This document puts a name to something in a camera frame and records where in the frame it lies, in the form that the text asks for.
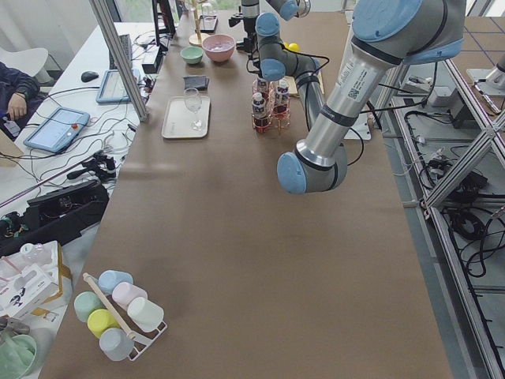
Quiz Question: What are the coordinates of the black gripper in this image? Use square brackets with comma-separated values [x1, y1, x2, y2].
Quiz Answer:
[230, 12, 257, 54]

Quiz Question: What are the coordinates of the copper wire bottle basket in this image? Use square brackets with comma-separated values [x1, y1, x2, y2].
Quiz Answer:
[252, 79, 290, 133]

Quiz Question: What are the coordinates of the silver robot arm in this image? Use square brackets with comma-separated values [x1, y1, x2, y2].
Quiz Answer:
[228, 0, 312, 54]

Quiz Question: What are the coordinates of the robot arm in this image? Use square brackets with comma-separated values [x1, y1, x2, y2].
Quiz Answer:
[255, 1, 466, 194]

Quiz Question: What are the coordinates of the tea bottle white cap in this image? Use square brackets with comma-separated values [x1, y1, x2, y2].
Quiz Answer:
[252, 92, 267, 127]

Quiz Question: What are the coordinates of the pink bowl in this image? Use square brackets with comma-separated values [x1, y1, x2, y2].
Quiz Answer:
[202, 34, 236, 63]

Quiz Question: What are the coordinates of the yellow lemon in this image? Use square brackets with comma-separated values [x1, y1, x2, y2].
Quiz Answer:
[287, 43, 300, 52]

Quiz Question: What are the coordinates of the black metal glass rack tray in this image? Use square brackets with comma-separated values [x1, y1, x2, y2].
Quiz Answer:
[199, 15, 218, 33]

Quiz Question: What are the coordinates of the mint green bowl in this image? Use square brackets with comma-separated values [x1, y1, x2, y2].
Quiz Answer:
[180, 46, 204, 65]

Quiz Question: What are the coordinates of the bamboo cutting board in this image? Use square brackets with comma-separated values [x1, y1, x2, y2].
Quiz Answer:
[284, 70, 324, 98]

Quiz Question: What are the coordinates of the grey folded cloth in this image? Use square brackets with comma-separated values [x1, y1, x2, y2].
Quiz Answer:
[183, 75, 209, 91]

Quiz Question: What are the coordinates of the clear wine glass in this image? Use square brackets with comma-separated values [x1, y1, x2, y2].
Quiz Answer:
[184, 88, 204, 131]

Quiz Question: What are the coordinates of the white rabbit tray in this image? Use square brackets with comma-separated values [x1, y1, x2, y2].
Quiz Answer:
[161, 96, 211, 140]

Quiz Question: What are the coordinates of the black keyboard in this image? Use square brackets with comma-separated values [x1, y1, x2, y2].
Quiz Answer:
[108, 33, 133, 72]

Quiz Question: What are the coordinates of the blue teach pendant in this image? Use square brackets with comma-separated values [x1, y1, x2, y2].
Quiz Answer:
[23, 107, 90, 153]
[95, 69, 129, 104]

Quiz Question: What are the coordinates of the black computer mouse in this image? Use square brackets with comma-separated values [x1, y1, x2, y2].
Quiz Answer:
[80, 71, 99, 83]

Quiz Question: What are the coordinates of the seated person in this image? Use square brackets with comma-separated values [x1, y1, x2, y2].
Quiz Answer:
[1, 62, 43, 129]

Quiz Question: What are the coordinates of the black open case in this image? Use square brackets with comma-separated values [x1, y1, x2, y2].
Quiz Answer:
[1, 179, 109, 256]

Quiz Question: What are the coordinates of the blue plastic cup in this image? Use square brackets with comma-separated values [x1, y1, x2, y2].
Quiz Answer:
[98, 269, 133, 295]

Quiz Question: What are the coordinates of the pink plastic cup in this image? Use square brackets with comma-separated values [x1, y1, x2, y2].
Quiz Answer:
[112, 281, 148, 310]

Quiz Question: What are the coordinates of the white plastic cup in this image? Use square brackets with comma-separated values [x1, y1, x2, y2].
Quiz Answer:
[127, 297, 164, 332]

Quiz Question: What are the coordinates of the green plastic cup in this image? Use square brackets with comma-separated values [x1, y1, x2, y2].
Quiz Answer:
[73, 291, 105, 323]

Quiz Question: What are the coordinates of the yellow plastic cup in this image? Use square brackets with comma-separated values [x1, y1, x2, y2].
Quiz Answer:
[87, 309, 119, 339]

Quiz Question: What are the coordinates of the white cardboard box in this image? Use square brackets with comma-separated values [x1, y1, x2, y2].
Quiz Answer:
[1, 241, 73, 319]

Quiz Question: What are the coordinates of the grey plastic cup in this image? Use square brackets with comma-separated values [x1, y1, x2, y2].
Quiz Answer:
[99, 328, 134, 362]

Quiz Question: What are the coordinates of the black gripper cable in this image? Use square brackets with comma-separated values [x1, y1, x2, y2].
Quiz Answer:
[246, 33, 331, 78]

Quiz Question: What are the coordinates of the aluminium frame post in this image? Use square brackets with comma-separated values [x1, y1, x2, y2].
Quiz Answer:
[89, 0, 148, 122]

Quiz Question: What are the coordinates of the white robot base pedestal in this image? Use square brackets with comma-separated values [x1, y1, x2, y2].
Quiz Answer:
[345, 113, 372, 141]

